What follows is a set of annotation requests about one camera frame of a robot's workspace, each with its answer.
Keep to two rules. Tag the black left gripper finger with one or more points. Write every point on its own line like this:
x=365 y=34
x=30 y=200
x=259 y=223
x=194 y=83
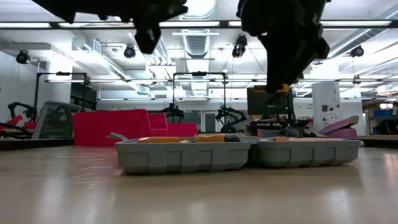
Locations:
x=178 y=6

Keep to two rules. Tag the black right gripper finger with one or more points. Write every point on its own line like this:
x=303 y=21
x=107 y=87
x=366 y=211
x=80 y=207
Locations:
x=275 y=62
x=298 y=65

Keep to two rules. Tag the yellow torx bit holder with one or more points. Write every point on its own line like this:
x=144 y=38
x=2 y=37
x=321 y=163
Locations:
x=258 y=89

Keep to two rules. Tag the yellow black pliers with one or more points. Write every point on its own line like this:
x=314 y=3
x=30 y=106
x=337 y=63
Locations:
x=214 y=138

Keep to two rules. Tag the yellow tape measure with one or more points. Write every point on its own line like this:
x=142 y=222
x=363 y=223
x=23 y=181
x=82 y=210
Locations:
x=158 y=140

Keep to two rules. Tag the grey plastic tool case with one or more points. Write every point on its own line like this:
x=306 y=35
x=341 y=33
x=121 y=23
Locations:
x=186 y=157

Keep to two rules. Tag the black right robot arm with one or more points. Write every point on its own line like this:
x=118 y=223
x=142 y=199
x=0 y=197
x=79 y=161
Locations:
x=317 y=3

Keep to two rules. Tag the black background robot arm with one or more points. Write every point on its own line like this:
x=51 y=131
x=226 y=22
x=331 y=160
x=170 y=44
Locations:
x=172 y=110
x=18 y=109

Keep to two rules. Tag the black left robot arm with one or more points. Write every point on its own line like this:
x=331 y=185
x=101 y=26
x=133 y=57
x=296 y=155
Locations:
x=77 y=6

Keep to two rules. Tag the black overhead rig bar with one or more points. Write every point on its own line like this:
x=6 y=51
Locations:
x=192 y=24

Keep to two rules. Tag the black computer monitor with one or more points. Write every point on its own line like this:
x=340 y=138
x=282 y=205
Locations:
x=264 y=104

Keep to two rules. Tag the black ceiling spotlight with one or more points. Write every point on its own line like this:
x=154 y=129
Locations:
x=357 y=51
x=129 y=52
x=23 y=57

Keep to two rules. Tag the white pillar with posters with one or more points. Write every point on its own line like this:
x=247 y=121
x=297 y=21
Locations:
x=326 y=105

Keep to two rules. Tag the black robot with green light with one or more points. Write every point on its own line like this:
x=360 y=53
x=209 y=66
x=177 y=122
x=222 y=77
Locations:
x=228 y=116

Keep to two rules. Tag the blue storage bin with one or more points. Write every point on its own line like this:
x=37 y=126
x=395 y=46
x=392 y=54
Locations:
x=382 y=113

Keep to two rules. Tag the red plastic bin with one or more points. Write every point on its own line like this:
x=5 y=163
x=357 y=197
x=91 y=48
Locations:
x=109 y=127

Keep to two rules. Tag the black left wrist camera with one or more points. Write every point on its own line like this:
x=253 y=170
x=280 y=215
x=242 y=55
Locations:
x=147 y=39

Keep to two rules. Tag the silver ceiling air duct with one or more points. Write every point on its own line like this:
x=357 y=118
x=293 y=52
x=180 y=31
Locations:
x=196 y=40

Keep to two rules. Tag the black overhead camera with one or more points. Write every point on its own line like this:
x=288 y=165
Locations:
x=240 y=45

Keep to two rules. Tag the black background rig frame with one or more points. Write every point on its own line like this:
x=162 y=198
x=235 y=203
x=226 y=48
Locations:
x=173 y=90
x=35 y=93

